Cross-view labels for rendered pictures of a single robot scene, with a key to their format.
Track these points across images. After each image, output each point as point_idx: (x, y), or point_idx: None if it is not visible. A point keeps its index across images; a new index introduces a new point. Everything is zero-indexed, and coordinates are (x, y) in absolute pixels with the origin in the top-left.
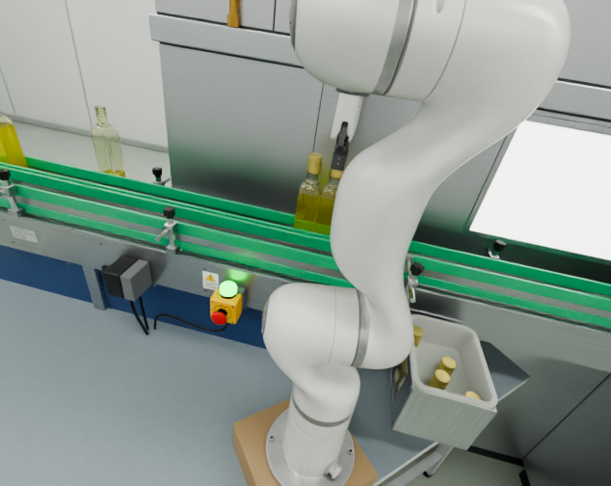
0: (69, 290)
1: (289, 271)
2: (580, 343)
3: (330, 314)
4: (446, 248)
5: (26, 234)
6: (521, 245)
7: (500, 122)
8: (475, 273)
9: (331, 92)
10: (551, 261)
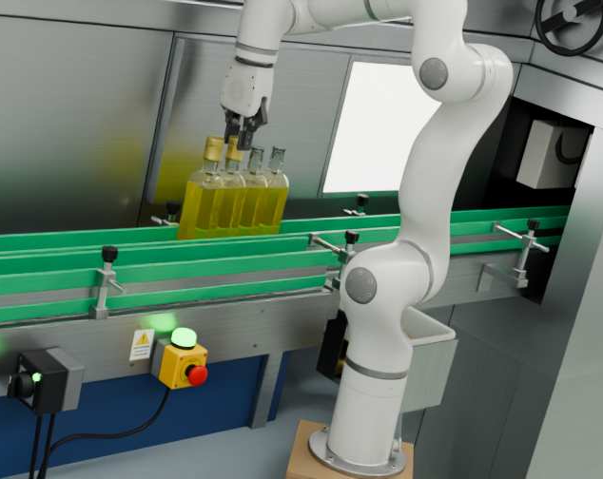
0: None
1: (231, 291)
2: (448, 279)
3: (410, 258)
4: (322, 218)
5: None
6: (366, 195)
7: (499, 108)
8: (366, 233)
9: (190, 56)
10: (386, 207)
